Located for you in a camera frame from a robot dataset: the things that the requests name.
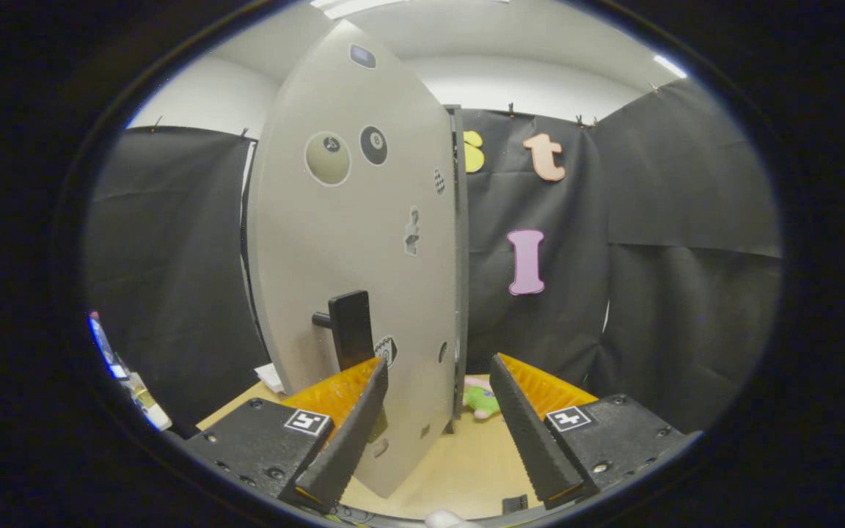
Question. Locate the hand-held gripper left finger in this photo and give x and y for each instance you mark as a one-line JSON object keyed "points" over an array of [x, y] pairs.
{"points": [[345, 440]]}

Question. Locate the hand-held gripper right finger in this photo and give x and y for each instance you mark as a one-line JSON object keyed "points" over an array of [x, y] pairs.
{"points": [[532, 440]]}

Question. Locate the grey shoe cabinet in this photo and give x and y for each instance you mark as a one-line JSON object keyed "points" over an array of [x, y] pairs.
{"points": [[459, 257]]}

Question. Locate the green and pink plush toy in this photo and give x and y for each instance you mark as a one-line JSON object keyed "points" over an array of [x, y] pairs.
{"points": [[481, 401]]}

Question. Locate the white cover book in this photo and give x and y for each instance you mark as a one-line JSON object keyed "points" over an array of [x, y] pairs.
{"points": [[271, 378]]}

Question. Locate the black backdrop cloth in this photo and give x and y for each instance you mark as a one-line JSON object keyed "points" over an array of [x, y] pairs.
{"points": [[672, 308]]}

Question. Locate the white box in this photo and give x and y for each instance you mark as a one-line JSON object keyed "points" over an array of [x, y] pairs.
{"points": [[151, 411]]}

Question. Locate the blue object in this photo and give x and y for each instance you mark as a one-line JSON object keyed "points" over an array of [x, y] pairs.
{"points": [[102, 341]]}

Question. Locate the long ceiling light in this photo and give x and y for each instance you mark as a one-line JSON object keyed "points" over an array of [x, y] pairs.
{"points": [[356, 6], [670, 66]]}

